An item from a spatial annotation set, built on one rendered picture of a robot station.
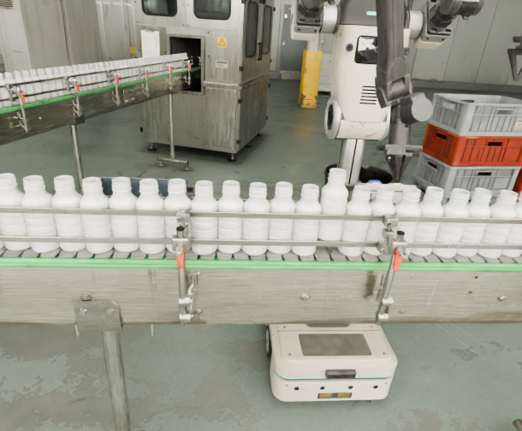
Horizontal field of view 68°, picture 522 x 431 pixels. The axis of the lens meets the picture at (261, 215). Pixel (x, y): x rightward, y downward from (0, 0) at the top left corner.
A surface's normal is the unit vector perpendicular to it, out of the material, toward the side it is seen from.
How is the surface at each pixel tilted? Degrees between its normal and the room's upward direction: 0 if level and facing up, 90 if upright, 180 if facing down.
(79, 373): 0
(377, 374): 90
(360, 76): 90
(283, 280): 90
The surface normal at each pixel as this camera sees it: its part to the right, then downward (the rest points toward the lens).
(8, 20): -0.24, 0.41
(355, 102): 0.07, 0.44
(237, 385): 0.06, -0.90
